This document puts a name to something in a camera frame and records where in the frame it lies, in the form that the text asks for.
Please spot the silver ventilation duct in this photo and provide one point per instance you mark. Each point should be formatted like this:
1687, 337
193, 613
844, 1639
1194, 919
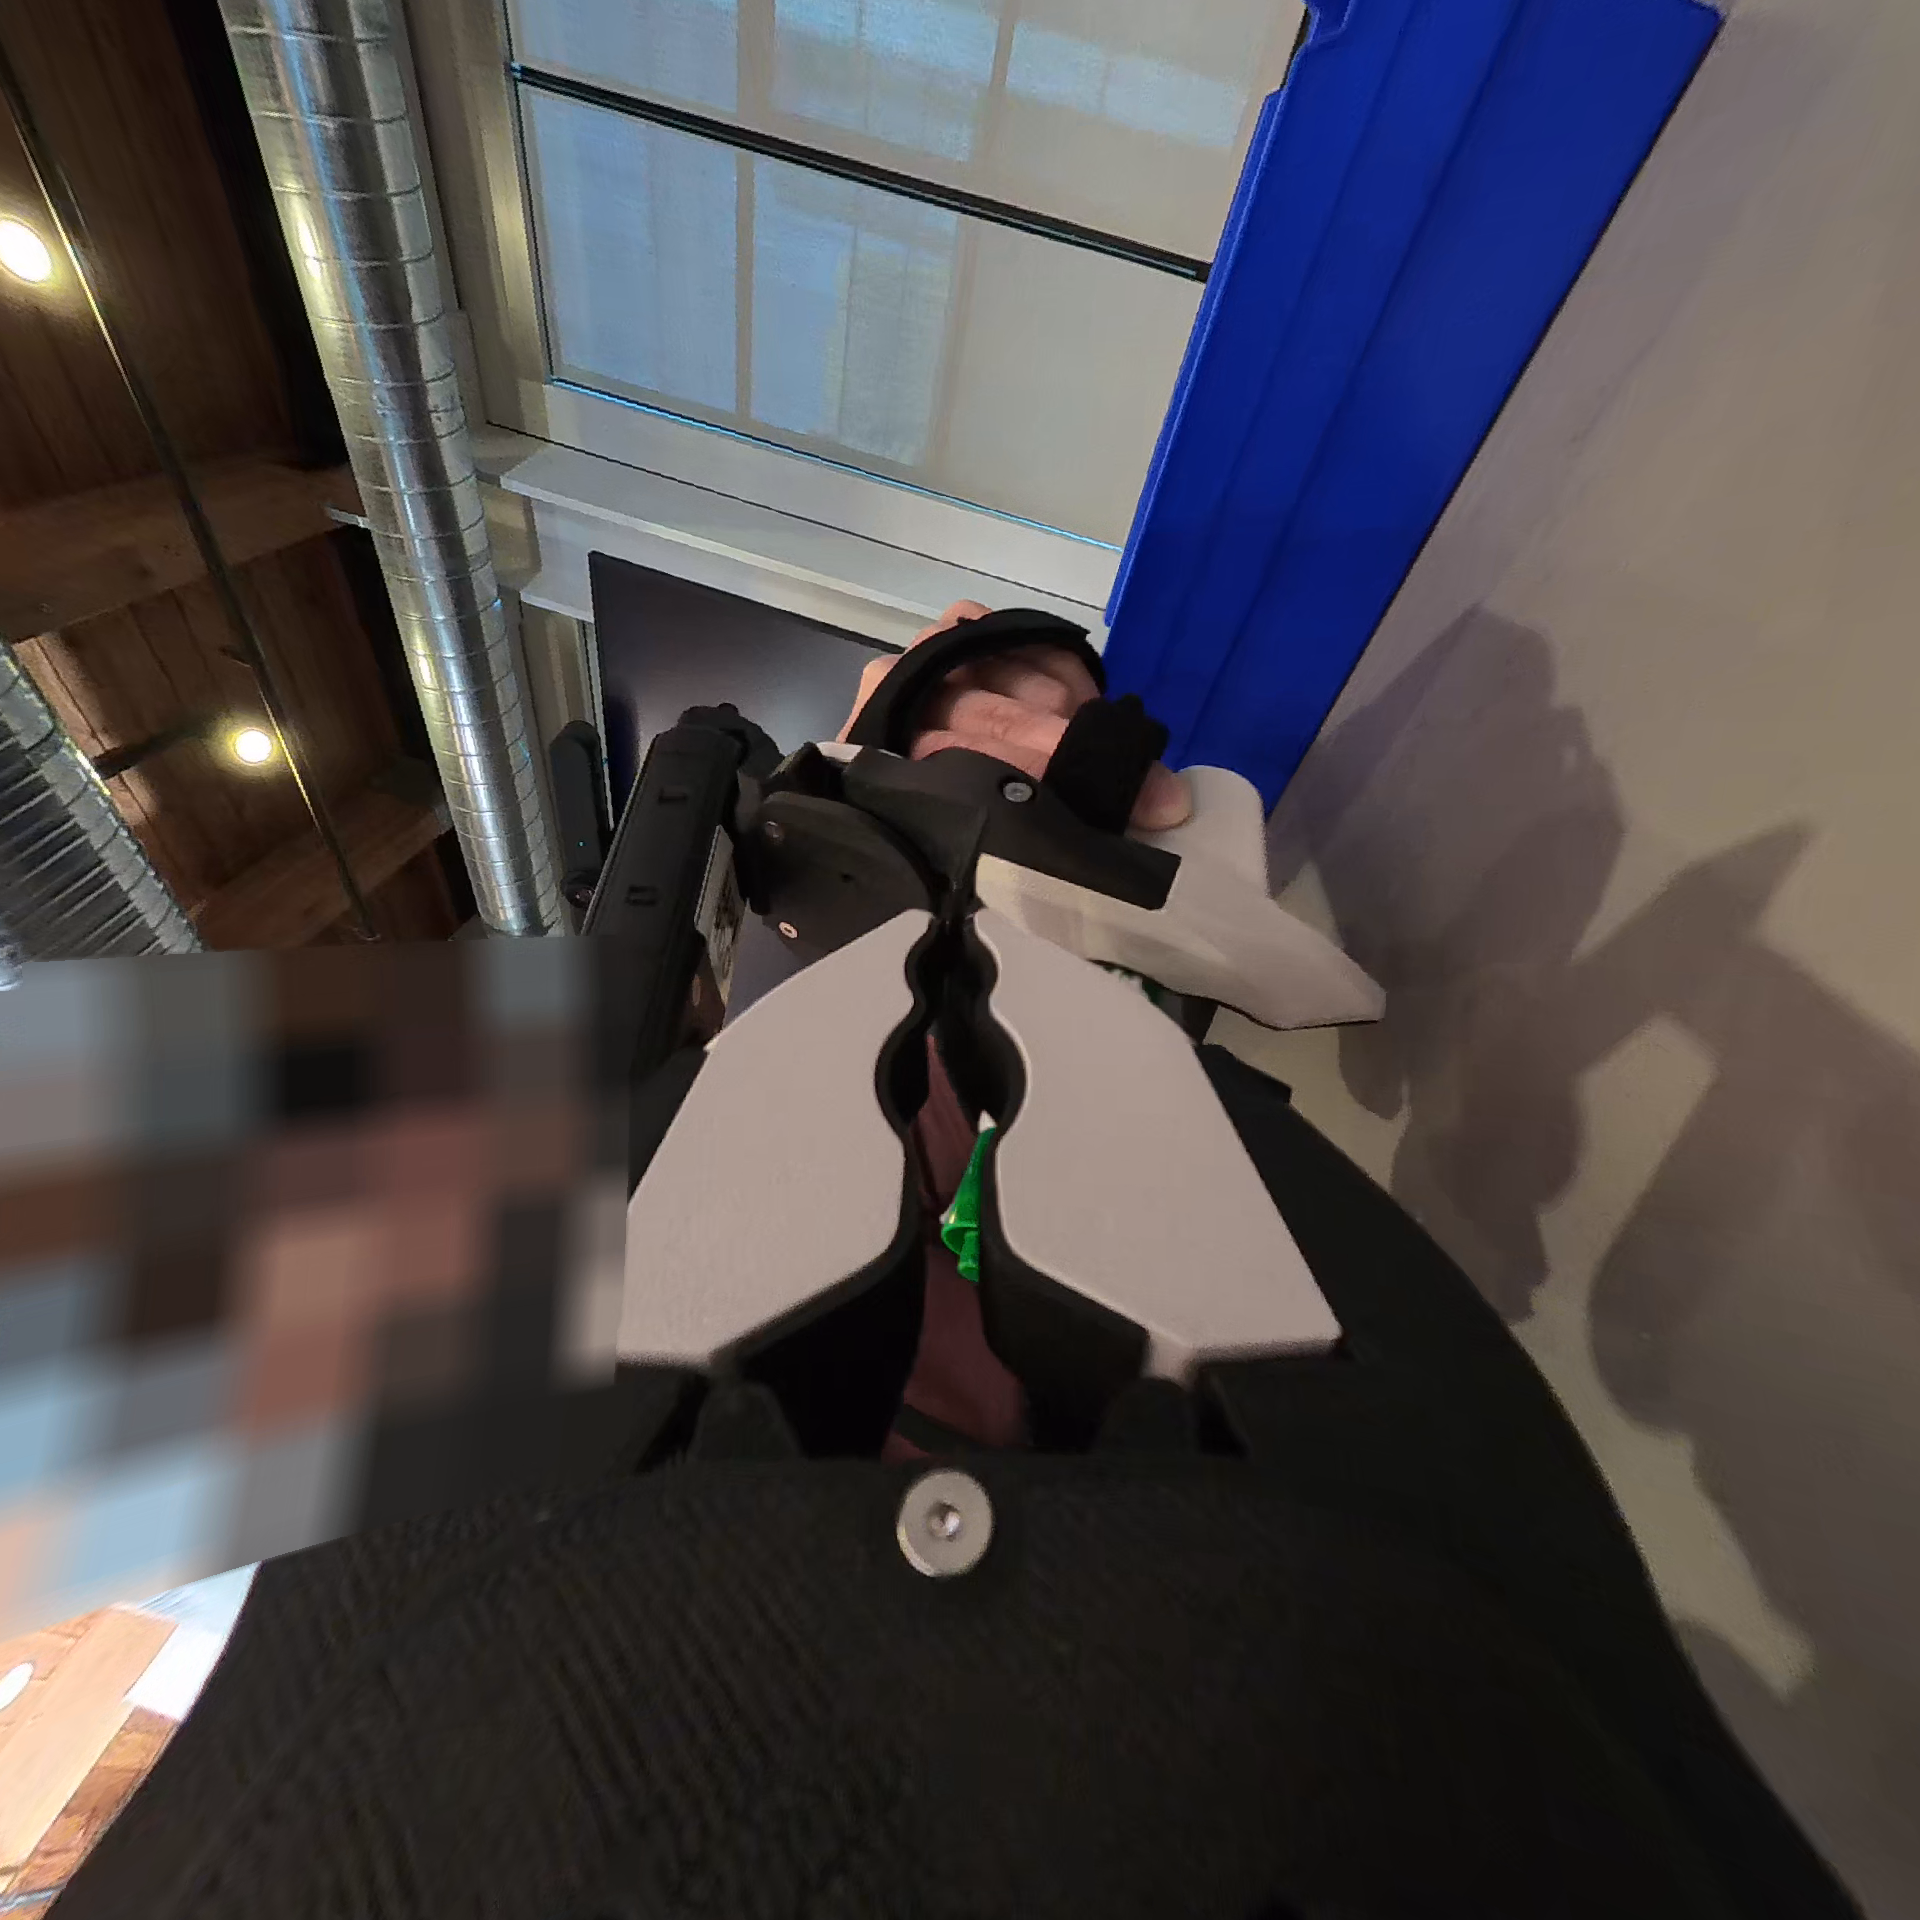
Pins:
76, 839
398, 451

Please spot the green whiteboard marker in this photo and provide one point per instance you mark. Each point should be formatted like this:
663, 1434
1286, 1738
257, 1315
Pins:
971, 1201

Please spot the round ceiling light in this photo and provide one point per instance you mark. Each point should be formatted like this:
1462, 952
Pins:
18, 249
251, 743
12, 1682

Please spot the blue plastic bin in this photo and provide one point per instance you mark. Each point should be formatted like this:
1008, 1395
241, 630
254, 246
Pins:
1348, 376

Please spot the white framed window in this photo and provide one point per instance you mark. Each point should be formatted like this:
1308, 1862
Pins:
839, 301

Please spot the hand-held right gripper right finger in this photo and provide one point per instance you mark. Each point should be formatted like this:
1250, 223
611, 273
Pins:
1142, 1184

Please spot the black monitor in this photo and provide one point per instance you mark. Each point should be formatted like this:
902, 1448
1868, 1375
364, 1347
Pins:
720, 646

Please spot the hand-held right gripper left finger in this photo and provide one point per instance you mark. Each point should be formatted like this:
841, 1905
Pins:
763, 1171

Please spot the person's left hand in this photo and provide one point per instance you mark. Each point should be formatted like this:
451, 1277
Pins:
998, 728

